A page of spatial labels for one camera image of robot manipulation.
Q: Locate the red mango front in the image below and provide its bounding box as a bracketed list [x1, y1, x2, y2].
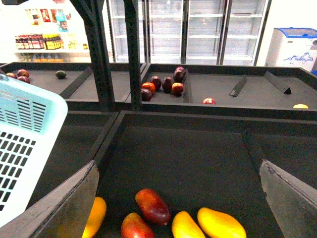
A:
[121, 212, 156, 238]

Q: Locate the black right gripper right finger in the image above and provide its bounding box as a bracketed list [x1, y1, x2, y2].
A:
[259, 160, 317, 238]

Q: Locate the dark red apple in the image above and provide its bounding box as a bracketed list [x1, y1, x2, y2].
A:
[162, 77, 174, 93]
[173, 66, 186, 83]
[150, 76, 162, 91]
[141, 88, 153, 102]

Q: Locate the red mango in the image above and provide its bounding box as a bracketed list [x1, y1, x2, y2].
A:
[121, 212, 156, 238]
[135, 188, 171, 226]

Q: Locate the grocery shelf with bottles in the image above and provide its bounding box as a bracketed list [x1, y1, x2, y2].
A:
[0, 0, 91, 63]

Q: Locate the black shelf divider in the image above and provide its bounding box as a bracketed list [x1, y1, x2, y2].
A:
[229, 74, 248, 97]
[264, 71, 292, 95]

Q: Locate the white chest freezer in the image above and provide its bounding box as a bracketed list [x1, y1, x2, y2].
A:
[264, 27, 317, 71]

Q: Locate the orange red apple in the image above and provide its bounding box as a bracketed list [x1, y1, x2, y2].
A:
[141, 82, 156, 94]

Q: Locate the black produce display shelf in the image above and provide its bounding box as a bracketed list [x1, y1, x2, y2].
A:
[0, 61, 317, 238]

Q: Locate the light blue plastic basket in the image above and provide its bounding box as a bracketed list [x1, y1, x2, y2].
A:
[0, 74, 68, 226]

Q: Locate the yellow lemon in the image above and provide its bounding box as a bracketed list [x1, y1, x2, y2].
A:
[293, 104, 309, 109]

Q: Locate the yellow mango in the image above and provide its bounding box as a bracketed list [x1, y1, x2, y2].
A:
[197, 207, 247, 238]
[82, 197, 107, 238]
[171, 211, 205, 238]

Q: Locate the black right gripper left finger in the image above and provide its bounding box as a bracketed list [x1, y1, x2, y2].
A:
[0, 160, 99, 238]

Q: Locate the red apple alone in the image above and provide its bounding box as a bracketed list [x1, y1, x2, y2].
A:
[202, 98, 216, 105]

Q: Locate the green avocado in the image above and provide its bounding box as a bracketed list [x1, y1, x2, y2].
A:
[55, 70, 67, 79]

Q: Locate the glass door refrigerator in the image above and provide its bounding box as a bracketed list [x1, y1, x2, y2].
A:
[106, 0, 272, 66]

